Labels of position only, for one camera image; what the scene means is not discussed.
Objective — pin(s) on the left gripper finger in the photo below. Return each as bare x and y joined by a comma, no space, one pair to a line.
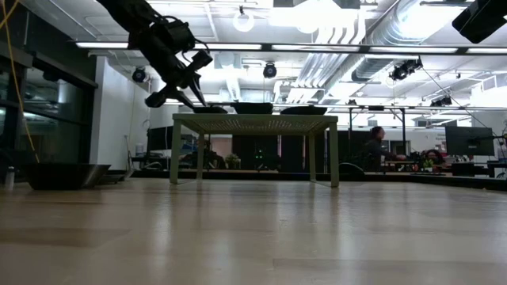
199,93
158,98

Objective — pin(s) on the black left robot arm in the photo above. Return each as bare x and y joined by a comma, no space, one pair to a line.
138,27

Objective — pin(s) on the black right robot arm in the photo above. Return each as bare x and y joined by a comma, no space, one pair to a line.
481,20

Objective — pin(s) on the black ceiling spotlight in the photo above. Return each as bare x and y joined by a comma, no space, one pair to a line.
404,69
269,70
138,74
441,101

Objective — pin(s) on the small black monitor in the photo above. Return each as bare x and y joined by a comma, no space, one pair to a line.
160,138

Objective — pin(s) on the green perforated metal shelf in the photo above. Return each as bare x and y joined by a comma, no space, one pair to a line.
257,118

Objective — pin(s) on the small green desk plant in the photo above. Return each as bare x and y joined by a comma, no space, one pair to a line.
232,160

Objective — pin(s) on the long ceiling light strip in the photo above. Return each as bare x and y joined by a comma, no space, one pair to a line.
317,48

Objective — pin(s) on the large black monitor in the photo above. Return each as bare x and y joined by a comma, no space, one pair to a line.
469,140

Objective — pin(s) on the black table frame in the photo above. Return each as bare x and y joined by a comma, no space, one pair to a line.
396,178

